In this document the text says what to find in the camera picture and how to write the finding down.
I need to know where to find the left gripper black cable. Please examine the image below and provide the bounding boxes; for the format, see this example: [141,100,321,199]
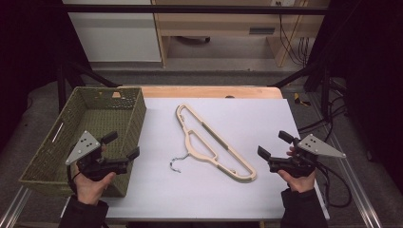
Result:
[66,164,80,196]

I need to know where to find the yellow and black tool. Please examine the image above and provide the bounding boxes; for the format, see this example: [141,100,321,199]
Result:
[293,92,312,107]

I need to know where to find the light wooden desk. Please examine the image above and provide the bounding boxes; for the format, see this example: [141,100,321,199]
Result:
[151,0,331,68]

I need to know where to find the person's right hand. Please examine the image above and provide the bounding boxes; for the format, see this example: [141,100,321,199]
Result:
[277,169,317,194]

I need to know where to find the white cabinet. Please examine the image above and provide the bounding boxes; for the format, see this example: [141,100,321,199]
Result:
[62,0,163,63]

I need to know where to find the black floor cables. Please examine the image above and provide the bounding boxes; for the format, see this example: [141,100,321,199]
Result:
[297,79,348,134]

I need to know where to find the hanging black cable bundle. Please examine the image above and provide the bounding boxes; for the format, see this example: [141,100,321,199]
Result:
[278,3,310,67]

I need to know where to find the aluminium rail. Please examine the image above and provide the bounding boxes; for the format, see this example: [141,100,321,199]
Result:
[308,91,384,228]
[0,186,32,228]

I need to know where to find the green woven basket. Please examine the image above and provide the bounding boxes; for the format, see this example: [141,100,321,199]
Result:
[18,85,147,198]

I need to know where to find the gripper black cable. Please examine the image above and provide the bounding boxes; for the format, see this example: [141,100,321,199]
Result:
[315,161,354,209]
[66,164,80,196]

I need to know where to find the black frame strut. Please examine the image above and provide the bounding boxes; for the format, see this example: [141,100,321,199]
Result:
[269,61,331,118]
[56,60,120,112]

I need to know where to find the black horizontal frame bar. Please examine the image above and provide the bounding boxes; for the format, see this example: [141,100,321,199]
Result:
[63,4,331,15]

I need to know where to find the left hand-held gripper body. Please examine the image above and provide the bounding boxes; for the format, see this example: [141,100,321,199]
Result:
[65,130,131,182]

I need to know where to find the white sheet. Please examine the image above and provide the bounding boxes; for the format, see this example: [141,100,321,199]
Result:
[60,97,331,221]

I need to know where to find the person's left hand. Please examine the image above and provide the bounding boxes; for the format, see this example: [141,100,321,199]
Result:
[73,166,117,206]

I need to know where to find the black curtain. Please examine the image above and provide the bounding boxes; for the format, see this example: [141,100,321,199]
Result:
[308,0,403,191]
[0,0,91,153]

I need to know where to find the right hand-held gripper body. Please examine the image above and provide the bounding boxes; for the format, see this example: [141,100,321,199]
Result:
[267,133,347,179]

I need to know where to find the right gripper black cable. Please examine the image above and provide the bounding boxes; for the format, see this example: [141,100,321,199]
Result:
[315,161,354,209]

